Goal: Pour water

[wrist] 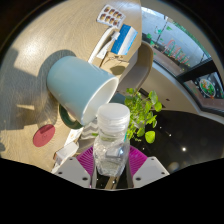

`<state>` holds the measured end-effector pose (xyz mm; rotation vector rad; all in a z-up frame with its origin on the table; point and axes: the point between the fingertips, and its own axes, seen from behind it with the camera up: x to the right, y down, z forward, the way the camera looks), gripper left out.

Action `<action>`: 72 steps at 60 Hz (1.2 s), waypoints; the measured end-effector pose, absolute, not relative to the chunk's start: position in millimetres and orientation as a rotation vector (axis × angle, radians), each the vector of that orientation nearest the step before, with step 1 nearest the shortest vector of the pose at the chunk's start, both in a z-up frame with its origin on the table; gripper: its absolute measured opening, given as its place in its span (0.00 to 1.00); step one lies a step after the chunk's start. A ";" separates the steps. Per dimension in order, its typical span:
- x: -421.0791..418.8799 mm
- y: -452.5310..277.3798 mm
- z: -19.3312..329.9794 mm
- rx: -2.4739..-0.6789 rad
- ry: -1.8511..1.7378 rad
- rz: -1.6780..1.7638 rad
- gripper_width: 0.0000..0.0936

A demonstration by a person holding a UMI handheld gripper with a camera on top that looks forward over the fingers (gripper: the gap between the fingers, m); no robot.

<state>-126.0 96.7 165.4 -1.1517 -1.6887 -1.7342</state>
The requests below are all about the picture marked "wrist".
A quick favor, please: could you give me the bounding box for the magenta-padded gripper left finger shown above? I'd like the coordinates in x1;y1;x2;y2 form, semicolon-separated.
53;145;98;189

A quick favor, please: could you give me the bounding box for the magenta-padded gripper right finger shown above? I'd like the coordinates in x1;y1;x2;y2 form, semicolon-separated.
125;145;171;189

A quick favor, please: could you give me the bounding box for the clear bottle with white cap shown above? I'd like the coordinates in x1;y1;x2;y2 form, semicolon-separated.
92;103;132;178

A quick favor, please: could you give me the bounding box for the printed white paper sheet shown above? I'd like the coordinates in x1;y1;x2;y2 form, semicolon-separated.
63;126;84;148

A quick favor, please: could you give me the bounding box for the grey chevron pillow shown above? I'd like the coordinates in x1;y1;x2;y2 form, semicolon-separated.
79;121;99;139

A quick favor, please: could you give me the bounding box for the flat round red coaster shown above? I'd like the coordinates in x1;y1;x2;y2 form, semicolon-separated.
32;123;57;148

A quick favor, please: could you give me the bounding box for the green potted plant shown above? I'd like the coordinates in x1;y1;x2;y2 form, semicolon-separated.
123;87;163;145

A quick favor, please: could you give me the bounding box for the pale green mug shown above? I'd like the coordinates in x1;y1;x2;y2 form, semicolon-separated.
46;55;120;130

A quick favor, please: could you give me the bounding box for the round food window poster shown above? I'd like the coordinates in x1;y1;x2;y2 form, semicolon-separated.
196;74;224;101

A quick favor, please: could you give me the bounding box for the grey curved sofa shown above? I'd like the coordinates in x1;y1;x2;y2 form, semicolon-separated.
116;40;154;94

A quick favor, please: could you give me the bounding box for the red tree window decal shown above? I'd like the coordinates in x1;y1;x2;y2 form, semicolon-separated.
161;38;201;64

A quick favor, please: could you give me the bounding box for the white tube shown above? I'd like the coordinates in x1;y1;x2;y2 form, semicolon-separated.
95;30;121;60

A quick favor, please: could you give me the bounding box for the blue and white box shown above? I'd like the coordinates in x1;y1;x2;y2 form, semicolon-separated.
110;23;139;56

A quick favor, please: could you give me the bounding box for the pill blister pack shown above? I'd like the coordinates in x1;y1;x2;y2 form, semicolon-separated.
96;4;127;28

